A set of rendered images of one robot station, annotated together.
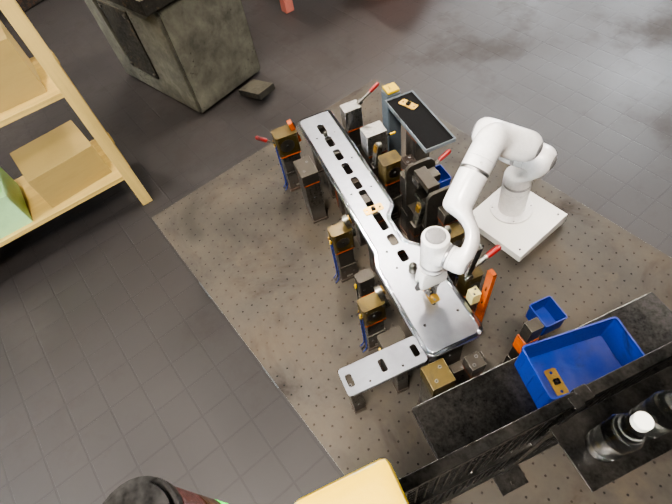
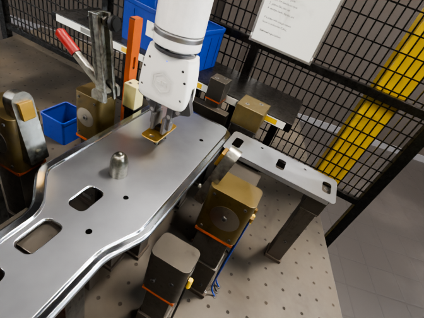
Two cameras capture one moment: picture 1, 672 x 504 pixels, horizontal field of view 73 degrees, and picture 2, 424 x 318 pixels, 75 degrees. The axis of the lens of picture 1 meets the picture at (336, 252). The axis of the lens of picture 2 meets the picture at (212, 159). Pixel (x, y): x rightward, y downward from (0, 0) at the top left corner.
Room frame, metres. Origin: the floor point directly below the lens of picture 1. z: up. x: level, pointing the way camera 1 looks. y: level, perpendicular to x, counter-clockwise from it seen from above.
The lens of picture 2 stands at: (1.13, 0.02, 1.38)
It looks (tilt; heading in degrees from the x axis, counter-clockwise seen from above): 37 degrees down; 205
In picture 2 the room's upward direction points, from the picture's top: 20 degrees clockwise
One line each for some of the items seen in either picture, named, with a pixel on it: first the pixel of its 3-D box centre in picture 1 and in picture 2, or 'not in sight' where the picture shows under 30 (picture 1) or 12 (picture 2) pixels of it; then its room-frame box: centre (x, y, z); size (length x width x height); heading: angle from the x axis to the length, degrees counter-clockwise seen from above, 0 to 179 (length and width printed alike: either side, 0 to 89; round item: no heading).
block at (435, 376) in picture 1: (434, 391); (233, 153); (0.45, -0.23, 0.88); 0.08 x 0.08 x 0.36; 13
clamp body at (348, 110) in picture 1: (356, 134); not in sight; (1.81, -0.23, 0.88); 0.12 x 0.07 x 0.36; 103
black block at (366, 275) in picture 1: (363, 295); (167, 298); (0.89, -0.07, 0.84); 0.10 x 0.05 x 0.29; 103
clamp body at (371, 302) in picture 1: (370, 324); (216, 245); (0.75, -0.07, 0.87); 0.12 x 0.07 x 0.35; 103
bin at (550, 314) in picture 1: (545, 316); (65, 123); (0.68, -0.76, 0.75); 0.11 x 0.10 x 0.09; 13
